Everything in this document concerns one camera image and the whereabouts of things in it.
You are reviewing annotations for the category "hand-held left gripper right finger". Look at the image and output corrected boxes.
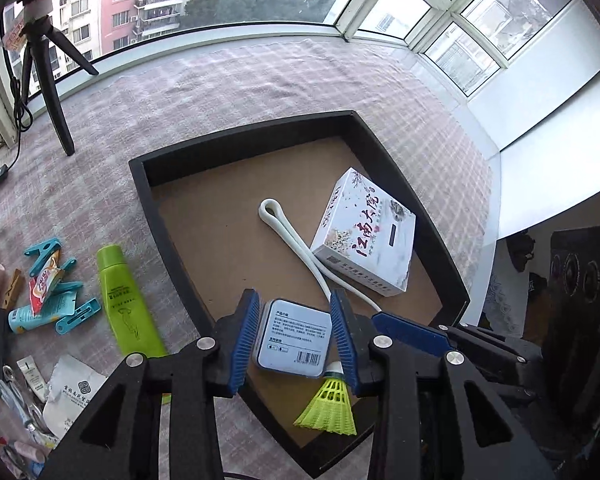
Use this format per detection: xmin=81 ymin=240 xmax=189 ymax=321
xmin=329 ymin=287 xmax=556 ymax=480

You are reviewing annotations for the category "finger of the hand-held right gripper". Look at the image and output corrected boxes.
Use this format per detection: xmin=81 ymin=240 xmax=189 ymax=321
xmin=371 ymin=311 xmax=546 ymax=391

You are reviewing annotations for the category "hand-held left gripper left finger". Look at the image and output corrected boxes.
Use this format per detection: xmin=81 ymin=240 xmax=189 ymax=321
xmin=40 ymin=287 xmax=261 ymax=480

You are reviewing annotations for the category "small white tin box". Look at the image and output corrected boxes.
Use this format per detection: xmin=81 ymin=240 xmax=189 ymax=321
xmin=252 ymin=299 xmax=333 ymax=377

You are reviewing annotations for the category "black tray container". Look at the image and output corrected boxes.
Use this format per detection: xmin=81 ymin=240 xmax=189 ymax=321
xmin=128 ymin=110 xmax=472 ymax=478

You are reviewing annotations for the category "yellow-green shuttlecock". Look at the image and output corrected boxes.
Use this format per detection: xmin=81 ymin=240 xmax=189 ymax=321
xmin=293 ymin=360 xmax=357 ymax=437

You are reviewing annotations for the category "white floral print box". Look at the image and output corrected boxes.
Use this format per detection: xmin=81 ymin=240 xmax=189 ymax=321
xmin=310 ymin=167 xmax=417 ymax=298

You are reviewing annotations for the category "lime green tube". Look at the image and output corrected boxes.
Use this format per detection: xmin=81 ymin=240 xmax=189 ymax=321
xmin=96 ymin=244 xmax=173 ymax=406

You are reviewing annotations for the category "teal clothespin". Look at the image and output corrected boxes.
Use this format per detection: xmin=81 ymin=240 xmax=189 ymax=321
xmin=55 ymin=257 xmax=79 ymax=291
xmin=24 ymin=237 xmax=62 ymax=261
xmin=55 ymin=297 xmax=102 ymax=335

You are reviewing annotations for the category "white paper packet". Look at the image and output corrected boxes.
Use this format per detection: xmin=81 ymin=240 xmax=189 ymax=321
xmin=42 ymin=354 xmax=108 ymax=441

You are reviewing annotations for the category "teal patterned tube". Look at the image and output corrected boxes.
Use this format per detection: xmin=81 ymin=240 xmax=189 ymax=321
xmin=7 ymin=290 xmax=81 ymax=334

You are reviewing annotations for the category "red and white sachet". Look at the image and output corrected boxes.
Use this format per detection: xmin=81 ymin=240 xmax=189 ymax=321
xmin=27 ymin=251 xmax=63 ymax=316

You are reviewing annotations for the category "small white tube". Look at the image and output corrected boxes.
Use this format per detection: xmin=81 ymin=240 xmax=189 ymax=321
xmin=17 ymin=356 xmax=48 ymax=401

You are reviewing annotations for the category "wooden clothespin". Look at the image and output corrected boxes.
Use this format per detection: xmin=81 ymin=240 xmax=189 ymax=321
xmin=0 ymin=268 xmax=25 ymax=309

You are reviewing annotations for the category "black tripod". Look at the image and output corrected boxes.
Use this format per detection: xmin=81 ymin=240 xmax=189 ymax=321
xmin=2 ymin=0 xmax=100 ymax=157

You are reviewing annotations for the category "thick white cord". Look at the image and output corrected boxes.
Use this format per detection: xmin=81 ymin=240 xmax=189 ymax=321
xmin=258 ymin=198 xmax=383 ymax=313

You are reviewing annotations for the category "black cable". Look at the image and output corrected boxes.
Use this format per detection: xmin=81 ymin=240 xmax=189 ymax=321
xmin=0 ymin=5 xmax=35 ymax=173

